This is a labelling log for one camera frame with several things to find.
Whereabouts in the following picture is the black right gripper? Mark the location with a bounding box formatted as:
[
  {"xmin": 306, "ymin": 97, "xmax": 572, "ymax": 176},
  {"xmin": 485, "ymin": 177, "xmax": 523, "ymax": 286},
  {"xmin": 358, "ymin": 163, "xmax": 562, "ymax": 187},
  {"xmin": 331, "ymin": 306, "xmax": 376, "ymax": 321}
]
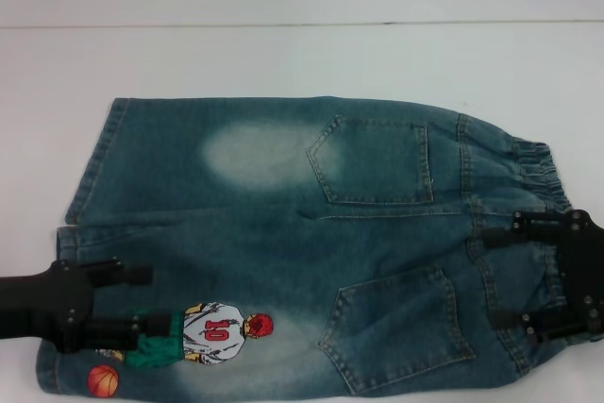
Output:
[{"xmin": 480, "ymin": 208, "xmax": 604, "ymax": 344}]

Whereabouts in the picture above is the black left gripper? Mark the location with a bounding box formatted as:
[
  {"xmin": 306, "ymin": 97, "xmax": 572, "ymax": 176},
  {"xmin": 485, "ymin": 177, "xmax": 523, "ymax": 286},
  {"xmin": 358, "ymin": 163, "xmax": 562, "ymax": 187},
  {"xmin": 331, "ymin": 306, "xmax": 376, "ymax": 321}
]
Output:
[{"xmin": 0, "ymin": 257, "xmax": 172, "ymax": 355}]

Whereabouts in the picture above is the blue denim shorts basketball print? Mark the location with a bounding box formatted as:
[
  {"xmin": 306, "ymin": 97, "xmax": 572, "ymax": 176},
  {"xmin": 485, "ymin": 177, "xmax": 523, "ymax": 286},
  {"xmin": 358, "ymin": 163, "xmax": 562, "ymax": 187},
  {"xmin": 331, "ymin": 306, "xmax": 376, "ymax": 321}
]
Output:
[{"xmin": 36, "ymin": 96, "xmax": 604, "ymax": 403}]

